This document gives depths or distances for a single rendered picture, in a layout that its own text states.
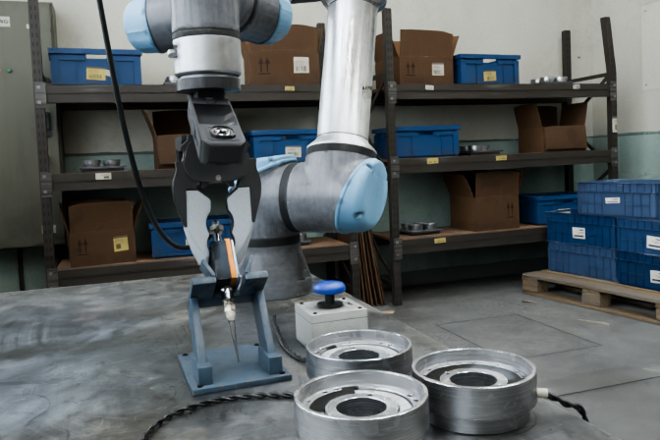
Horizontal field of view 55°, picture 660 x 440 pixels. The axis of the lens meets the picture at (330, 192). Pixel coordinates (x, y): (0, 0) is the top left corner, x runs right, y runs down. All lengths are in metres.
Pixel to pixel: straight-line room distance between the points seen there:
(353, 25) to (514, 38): 4.56
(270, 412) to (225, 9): 0.42
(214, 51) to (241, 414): 0.37
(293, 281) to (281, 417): 0.48
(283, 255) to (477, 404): 0.58
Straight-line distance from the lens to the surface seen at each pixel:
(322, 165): 0.99
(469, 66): 4.74
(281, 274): 1.04
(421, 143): 4.51
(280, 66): 4.17
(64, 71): 4.05
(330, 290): 0.77
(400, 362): 0.62
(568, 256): 4.78
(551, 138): 5.06
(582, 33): 6.03
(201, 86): 0.71
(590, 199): 4.56
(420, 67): 4.52
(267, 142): 4.13
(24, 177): 4.30
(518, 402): 0.55
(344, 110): 1.03
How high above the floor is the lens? 1.03
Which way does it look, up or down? 3 degrees down
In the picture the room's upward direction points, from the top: 2 degrees counter-clockwise
